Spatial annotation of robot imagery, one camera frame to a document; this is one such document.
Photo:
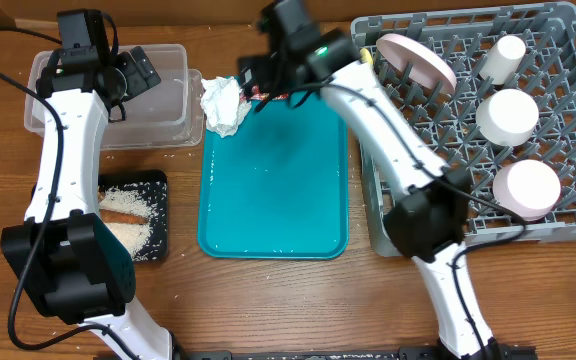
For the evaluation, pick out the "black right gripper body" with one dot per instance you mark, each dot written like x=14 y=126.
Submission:
x=272 y=80

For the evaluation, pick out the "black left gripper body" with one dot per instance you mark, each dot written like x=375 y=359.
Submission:
x=127 y=76

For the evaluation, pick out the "red snack wrapper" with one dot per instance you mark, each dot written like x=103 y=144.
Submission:
x=258 y=95

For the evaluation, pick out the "white napkin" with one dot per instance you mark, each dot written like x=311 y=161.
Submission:
x=224 y=105

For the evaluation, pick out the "yellow plastic spoon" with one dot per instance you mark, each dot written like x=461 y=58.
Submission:
x=366 y=56

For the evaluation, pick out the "white rice pile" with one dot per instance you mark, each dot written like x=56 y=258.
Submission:
x=136 y=213

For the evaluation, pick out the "orange carrot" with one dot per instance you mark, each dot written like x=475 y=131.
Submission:
x=110 y=216

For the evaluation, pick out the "white pink plate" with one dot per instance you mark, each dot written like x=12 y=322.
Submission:
x=428 y=68

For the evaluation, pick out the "white cup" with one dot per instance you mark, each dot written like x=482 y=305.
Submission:
x=503 y=59

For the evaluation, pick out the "pale green bowl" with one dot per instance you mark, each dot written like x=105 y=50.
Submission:
x=507 y=118

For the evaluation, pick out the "pink bowl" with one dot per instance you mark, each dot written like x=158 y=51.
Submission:
x=529 y=188

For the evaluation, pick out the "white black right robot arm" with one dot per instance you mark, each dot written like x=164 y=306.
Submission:
x=430 y=199

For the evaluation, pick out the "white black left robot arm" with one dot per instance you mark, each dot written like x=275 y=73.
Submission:
x=67 y=261

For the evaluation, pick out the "grey dishwasher rack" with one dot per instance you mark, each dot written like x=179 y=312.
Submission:
x=547 y=72

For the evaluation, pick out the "clear plastic bin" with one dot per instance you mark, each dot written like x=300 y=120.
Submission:
x=168 y=115

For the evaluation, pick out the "black tray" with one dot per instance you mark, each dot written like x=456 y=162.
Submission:
x=130 y=177

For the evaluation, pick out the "teal tray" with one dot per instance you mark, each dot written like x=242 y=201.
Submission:
x=278 y=188

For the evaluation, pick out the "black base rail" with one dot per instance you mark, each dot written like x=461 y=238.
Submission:
x=505 y=352

